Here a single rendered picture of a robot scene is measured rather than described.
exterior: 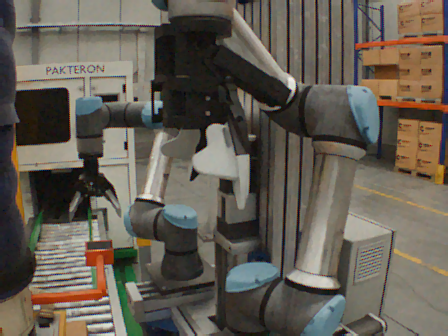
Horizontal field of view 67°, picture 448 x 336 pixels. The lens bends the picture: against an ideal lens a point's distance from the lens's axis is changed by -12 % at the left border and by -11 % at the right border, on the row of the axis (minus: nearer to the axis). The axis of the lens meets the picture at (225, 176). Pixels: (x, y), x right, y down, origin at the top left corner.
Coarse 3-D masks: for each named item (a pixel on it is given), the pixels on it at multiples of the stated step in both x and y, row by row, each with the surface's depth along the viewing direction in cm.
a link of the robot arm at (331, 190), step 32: (320, 96) 74; (352, 96) 70; (320, 128) 73; (352, 128) 70; (320, 160) 74; (352, 160) 72; (320, 192) 73; (352, 192) 74; (320, 224) 72; (320, 256) 71; (288, 288) 73; (320, 288) 69; (288, 320) 71; (320, 320) 67
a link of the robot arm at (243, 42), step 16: (160, 0) 55; (240, 16) 61; (240, 32) 61; (240, 48) 63; (256, 48) 65; (256, 64) 67; (272, 64) 70; (288, 80) 76; (272, 112) 77; (288, 112) 77; (288, 128) 80
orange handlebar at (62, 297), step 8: (96, 256) 104; (96, 264) 99; (104, 272) 97; (104, 280) 91; (104, 288) 86; (32, 296) 80; (40, 296) 80; (48, 296) 81; (56, 296) 81; (64, 296) 82; (72, 296) 82; (80, 296) 83; (88, 296) 84; (96, 296) 84; (32, 304) 79; (40, 304) 80; (0, 328) 67
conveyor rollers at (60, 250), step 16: (48, 224) 316; (64, 224) 321; (80, 224) 326; (96, 224) 323; (48, 240) 283; (64, 240) 281; (80, 240) 285; (96, 240) 289; (48, 256) 252; (64, 256) 256; (80, 256) 254; (48, 272) 228; (64, 272) 231; (80, 272) 235; (32, 288) 208; (48, 288) 212; (64, 288) 208; (80, 288) 210; (64, 304) 191; (80, 304) 194; (96, 304) 197; (80, 320) 177; (96, 320) 180
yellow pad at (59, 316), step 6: (54, 312) 94; (60, 312) 95; (36, 318) 90; (42, 318) 90; (48, 318) 90; (54, 318) 91; (60, 318) 92; (36, 324) 87; (42, 324) 84; (48, 324) 85; (54, 324) 88; (60, 324) 89; (60, 330) 86
